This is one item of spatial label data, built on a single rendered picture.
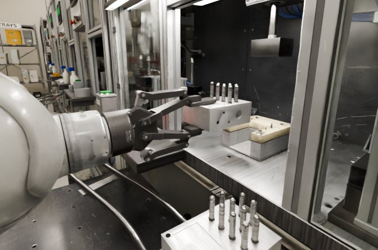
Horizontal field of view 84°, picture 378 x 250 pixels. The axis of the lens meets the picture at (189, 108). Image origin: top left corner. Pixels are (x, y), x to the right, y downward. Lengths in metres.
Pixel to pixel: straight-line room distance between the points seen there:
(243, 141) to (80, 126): 0.46
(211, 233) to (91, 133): 0.21
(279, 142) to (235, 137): 0.11
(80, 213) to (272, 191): 0.59
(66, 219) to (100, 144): 0.50
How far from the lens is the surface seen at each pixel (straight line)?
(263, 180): 0.49
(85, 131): 0.33
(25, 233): 0.82
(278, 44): 0.58
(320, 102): 0.34
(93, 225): 0.76
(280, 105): 0.87
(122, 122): 0.35
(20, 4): 7.99
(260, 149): 0.54
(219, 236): 0.32
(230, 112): 0.45
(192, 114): 0.46
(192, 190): 0.96
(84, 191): 0.67
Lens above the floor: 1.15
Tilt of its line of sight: 13 degrees down
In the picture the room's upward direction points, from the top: straight up
